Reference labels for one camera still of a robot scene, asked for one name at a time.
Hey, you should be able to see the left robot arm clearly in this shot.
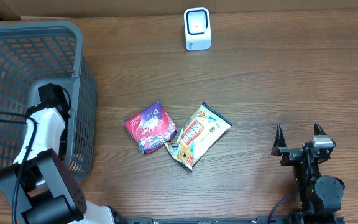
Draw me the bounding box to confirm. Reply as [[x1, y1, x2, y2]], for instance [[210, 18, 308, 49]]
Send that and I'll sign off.
[[0, 83, 121, 223]]

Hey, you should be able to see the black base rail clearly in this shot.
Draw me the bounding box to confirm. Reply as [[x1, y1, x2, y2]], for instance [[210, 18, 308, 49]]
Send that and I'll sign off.
[[113, 215, 345, 224]]

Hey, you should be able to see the grey plastic mesh basket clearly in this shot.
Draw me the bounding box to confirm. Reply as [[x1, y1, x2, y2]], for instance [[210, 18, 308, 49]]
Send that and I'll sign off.
[[0, 21, 97, 181]]

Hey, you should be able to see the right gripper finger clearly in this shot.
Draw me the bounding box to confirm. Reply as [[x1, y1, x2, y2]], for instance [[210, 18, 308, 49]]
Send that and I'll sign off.
[[314, 123, 326, 136], [271, 124, 287, 156]]

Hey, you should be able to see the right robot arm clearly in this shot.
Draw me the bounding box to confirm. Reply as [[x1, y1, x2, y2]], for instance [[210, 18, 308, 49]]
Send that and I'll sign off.
[[268, 123, 345, 223]]

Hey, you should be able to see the purple red snack pouch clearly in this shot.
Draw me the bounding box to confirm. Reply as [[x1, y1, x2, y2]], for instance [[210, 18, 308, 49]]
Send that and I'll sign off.
[[124, 101, 177, 154]]

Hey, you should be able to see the yellow snack bag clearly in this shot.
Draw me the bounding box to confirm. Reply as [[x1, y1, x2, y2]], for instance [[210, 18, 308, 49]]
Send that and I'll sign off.
[[164, 102, 232, 171]]

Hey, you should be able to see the white barcode scanner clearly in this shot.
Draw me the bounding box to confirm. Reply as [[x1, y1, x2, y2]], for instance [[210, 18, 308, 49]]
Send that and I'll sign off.
[[183, 7, 212, 51]]

